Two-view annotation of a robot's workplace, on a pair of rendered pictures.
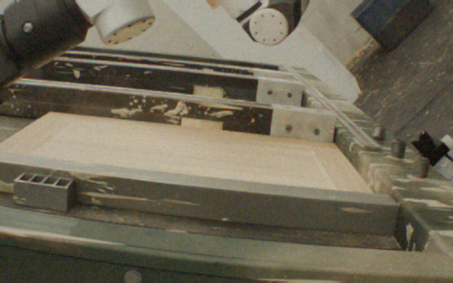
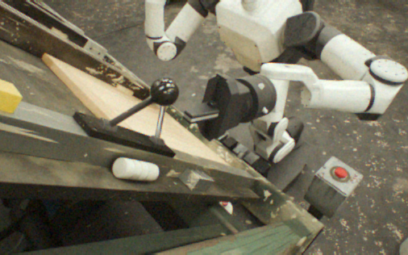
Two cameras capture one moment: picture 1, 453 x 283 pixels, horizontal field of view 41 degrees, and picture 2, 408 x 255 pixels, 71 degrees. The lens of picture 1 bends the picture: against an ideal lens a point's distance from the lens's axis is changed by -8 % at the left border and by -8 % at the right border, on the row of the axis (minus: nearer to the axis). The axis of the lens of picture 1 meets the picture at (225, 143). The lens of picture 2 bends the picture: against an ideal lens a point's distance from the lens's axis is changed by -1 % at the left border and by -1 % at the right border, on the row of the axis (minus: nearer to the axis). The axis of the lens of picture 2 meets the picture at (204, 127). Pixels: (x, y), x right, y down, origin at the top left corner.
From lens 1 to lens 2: 0.88 m
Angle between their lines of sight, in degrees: 58
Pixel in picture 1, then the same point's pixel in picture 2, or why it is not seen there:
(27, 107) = (25, 42)
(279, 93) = (94, 51)
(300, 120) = not seen: hidden behind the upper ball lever
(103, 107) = (82, 64)
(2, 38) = (248, 108)
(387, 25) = not seen: outside the picture
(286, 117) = not seen: hidden behind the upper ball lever
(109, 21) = (277, 117)
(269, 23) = (168, 51)
